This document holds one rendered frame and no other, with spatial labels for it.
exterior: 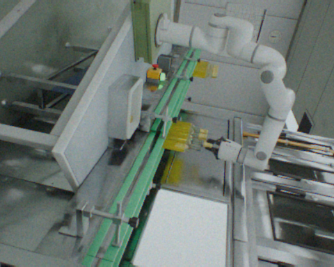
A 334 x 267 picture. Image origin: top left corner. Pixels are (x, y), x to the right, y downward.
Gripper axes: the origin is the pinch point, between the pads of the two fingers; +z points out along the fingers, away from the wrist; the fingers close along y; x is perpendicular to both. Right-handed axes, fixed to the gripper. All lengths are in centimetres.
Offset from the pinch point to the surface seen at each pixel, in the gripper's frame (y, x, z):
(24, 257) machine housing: 21, 102, 11
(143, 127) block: 8.0, 18.6, 29.1
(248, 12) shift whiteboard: 16, -579, 103
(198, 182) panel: -12.8, 15.8, -1.9
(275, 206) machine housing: -17.2, 5.4, -38.8
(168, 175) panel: -12.9, 19.3, 12.6
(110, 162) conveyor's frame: 5, 48, 28
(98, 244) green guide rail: 3, 80, 9
